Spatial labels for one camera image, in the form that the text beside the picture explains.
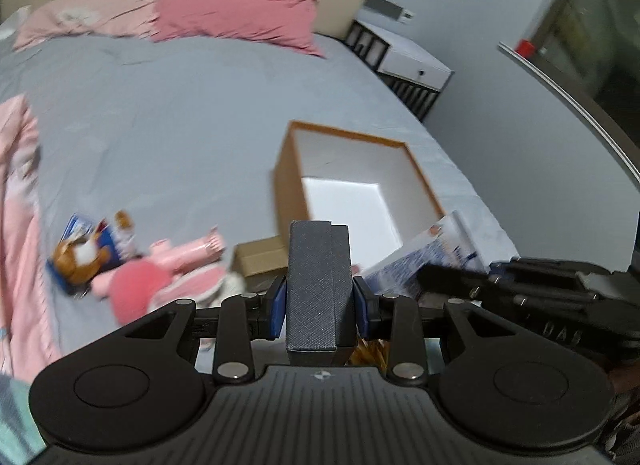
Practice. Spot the white pink crocheted bunny hat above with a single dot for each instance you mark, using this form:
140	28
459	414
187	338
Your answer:
200	285

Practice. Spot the teal striped fleece cloth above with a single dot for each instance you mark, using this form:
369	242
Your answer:
15	420

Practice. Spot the grey wall control panel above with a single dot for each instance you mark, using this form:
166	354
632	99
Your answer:
387	7

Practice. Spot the dark pink pillow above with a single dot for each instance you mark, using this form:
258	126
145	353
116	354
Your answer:
235	15

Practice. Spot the white blue printed packet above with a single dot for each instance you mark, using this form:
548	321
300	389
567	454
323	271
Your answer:
425	257

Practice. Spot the brown bear plush toy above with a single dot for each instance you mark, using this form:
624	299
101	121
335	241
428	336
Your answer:
82	257

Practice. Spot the grey windowsill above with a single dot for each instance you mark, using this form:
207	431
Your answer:
575	95

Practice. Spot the dark grey textured box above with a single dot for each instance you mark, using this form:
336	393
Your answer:
317	285

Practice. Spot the orange cardboard box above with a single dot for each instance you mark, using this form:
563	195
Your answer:
287	180

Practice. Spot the window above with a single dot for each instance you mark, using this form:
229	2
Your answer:
600	30

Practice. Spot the pink printed quilt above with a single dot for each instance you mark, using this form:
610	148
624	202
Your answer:
20	225

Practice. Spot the white drawer nightstand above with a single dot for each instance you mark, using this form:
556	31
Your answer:
415	67

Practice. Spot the red feather toy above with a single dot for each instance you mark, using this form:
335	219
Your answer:
370	352

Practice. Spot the grey bed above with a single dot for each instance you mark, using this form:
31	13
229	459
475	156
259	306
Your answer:
175	135

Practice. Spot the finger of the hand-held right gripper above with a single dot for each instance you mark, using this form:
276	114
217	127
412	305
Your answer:
540	270
460	282

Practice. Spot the pink selfie stick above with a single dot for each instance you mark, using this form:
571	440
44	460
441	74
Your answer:
185	254

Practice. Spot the small gold box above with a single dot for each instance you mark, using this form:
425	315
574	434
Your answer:
257	257

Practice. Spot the small red container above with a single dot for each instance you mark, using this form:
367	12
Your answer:
525	48

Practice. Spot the pink fluffy pompom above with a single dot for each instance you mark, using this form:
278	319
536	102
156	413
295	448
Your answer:
132	292

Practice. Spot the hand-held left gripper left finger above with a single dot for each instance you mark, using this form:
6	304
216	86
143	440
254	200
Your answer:
275	305

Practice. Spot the light pink pillow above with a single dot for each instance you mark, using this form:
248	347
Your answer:
85	20

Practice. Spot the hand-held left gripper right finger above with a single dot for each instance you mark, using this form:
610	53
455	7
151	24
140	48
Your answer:
362	305

